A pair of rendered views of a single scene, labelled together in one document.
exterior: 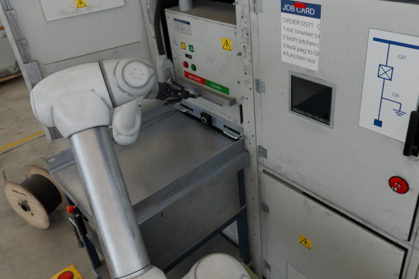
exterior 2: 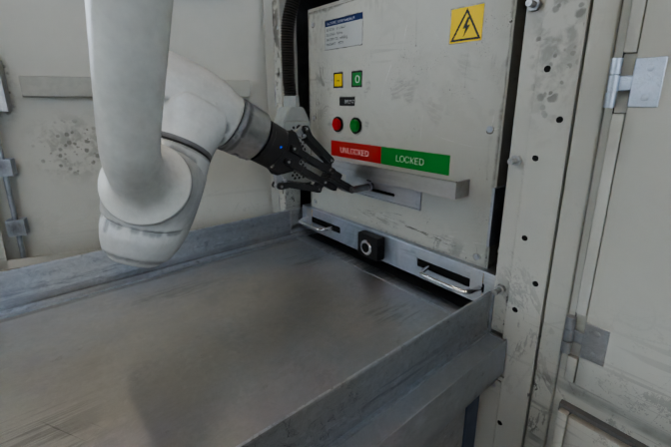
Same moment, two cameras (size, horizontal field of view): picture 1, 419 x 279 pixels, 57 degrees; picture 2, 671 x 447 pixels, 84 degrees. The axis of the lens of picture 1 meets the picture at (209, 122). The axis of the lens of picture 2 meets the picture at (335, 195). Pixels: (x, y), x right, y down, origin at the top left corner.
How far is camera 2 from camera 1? 112 cm
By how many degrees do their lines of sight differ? 17
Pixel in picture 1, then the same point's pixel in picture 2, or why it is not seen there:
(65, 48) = (82, 54)
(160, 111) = (269, 229)
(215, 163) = (418, 363)
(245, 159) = (496, 357)
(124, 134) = (128, 226)
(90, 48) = not seen: hidden behind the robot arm
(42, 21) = not seen: outside the picture
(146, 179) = (180, 396)
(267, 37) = not seen: outside the picture
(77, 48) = not seen: hidden behind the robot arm
